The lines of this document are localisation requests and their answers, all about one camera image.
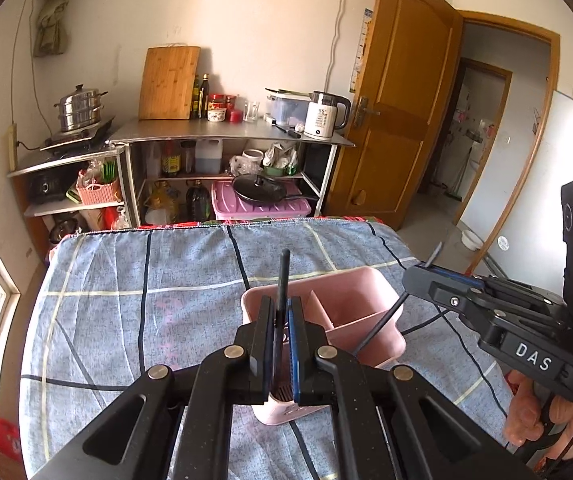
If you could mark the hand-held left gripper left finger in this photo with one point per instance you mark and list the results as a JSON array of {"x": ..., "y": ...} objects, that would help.
[{"x": 261, "y": 345}]

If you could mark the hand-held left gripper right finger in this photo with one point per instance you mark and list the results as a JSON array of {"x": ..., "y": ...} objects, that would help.
[{"x": 294, "y": 350}]

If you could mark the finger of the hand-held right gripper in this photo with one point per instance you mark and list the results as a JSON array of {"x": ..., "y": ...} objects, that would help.
[
  {"x": 441, "y": 295},
  {"x": 466, "y": 279}
]

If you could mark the black chopstick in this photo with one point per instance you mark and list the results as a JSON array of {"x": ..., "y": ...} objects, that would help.
[
  {"x": 381, "y": 322},
  {"x": 283, "y": 280}
]

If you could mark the pink utensil holder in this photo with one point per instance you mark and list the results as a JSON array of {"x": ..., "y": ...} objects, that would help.
[{"x": 361, "y": 290}]

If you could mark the person's right hand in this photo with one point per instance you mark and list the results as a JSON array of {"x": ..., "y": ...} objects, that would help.
[{"x": 521, "y": 420}]

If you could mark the white floor bowl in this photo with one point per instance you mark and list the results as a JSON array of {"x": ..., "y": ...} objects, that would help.
[{"x": 470, "y": 240}]

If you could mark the white refrigerator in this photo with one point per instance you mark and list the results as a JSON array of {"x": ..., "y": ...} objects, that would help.
[{"x": 541, "y": 185}]

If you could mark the pink storage box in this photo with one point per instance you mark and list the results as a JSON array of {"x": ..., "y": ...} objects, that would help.
[{"x": 226, "y": 205}]

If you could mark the blue plaid tablecloth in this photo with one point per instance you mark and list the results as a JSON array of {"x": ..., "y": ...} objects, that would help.
[{"x": 116, "y": 320}]

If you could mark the dark green oil bottle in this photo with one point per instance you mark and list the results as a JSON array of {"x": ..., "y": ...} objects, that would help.
[{"x": 197, "y": 205}]

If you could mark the black frying pan with lid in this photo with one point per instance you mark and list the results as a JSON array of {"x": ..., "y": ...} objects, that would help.
[{"x": 259, "y": 190}]

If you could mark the yellow cooking oil bottle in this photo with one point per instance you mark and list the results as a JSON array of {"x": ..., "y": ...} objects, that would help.
[{"x": 161, "y": 205}]

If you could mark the wooden door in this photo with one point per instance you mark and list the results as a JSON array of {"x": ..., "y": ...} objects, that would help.
[{"x": 391, "y": 110}]

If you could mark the plastic food packets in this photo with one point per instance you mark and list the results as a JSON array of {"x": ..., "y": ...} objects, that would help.
[{"x": 279, "y": 157}]

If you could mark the translucent plastic jug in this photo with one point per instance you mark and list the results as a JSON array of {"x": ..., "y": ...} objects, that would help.
[{"x": 209, "y": 157}]

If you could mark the soy sauce bottle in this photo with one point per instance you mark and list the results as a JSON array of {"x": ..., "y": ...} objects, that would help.
[{"x": 171, "y": 160}]

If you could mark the white electric kettle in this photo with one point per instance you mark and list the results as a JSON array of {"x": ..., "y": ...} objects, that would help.
[{"x": 322, "y": 117}]

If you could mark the pink plastic basket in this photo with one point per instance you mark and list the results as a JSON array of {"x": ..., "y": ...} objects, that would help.
[{"x": 97, "y": 194}]

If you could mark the steel kitchen shelf table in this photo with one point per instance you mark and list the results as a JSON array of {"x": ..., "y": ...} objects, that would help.
[{"x": 191, "y": 130}]

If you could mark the small red jar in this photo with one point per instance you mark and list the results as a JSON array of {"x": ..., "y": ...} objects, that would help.
[{"x": 235, "y": 116}]

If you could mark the clear glass cup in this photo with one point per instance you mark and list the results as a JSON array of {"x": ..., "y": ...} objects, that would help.
[{"x": 251, "y": 112}]

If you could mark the white flowered bowl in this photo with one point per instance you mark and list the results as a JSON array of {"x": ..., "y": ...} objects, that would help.
[{"x": 216, "y": 115}]

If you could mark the clear lidded food container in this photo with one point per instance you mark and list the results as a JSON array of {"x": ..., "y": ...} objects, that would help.
[{"x": 286, "y": 107}]

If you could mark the red lid jar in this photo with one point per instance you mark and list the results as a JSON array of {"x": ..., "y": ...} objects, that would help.
[
  {"x": 230, "y": 102},
  {"x": 217, "y": 101}
]

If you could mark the small steel shelf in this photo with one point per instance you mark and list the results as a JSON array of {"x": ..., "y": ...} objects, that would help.
[{"x": 56, "y": 209}]

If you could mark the dark sauce bottle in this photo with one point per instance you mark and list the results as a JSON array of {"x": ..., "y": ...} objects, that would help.
[{"x": 205, "y": 100}]

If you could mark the wooden cutting board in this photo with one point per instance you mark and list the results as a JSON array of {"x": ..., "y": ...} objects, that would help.
[{"x": 169, "y": 85}]

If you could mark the red bag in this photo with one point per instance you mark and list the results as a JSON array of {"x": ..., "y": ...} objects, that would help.
[{"x": 1, "y": 437}]

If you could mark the black induction cooker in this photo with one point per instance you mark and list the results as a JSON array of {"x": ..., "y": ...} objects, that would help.
[{"x": 74, "y": 139}]

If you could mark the steel steamer pot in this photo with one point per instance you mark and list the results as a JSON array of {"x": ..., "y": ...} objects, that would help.
[{"x": 80, "y": 110}]

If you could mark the tied green curtain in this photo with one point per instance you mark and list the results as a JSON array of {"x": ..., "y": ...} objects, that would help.
[{"x": 51, "y": 25}]

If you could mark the narrow wall calendar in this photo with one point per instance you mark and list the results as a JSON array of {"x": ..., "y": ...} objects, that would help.
[{"x": 361, "y": 50}]

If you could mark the wooden door frame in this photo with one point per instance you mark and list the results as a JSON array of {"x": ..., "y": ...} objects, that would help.
[{"x": 516, "y": 25}]

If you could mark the wall power strip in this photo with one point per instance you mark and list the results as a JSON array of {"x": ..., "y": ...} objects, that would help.
[{"x": 12, "y": 147}]

